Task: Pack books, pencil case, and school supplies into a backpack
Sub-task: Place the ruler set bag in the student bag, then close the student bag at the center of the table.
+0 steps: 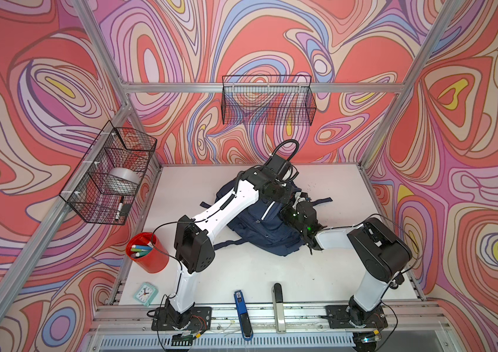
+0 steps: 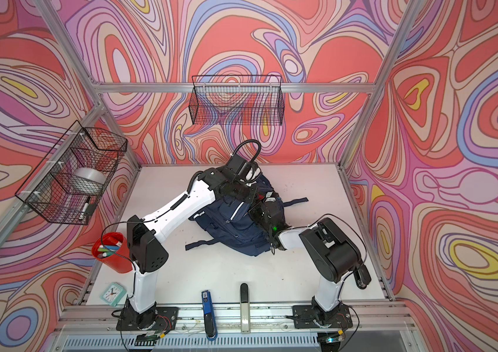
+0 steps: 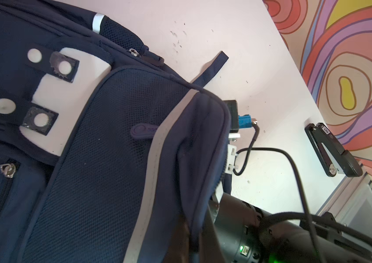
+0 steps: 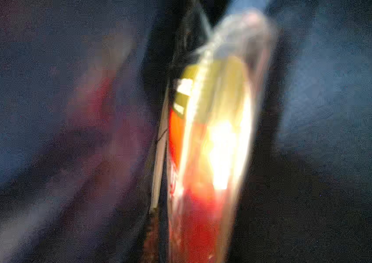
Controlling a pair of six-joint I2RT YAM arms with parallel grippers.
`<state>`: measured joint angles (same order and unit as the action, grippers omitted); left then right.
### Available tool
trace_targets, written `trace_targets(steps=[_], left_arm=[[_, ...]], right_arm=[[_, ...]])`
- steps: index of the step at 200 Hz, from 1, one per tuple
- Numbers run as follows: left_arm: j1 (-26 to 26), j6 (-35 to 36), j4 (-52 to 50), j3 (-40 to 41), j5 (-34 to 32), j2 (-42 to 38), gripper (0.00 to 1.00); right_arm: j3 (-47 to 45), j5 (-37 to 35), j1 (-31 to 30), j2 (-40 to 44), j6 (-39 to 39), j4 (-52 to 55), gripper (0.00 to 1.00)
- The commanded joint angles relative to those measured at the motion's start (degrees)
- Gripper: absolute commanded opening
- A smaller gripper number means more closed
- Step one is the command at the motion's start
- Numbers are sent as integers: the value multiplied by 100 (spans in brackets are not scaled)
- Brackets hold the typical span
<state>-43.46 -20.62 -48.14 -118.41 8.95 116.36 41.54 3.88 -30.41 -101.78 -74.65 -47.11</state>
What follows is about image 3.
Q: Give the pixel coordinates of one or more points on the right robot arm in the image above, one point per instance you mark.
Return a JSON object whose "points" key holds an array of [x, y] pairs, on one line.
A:
{"points": [[287, 239]]}

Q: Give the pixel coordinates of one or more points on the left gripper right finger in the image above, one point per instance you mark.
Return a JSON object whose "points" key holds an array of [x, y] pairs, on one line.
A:
{"points": [[209, 246]]}

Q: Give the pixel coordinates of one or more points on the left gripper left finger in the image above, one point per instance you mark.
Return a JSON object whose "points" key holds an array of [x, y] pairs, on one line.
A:
{"points": [[178, 250]]}

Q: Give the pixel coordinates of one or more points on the navy blue backpack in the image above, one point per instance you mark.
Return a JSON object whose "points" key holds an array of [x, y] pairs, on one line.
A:
{"points": [[102, 145]]}

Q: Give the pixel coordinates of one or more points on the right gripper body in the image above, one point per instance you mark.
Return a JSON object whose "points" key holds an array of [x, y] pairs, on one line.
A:
{"points": [[236, 224]]}

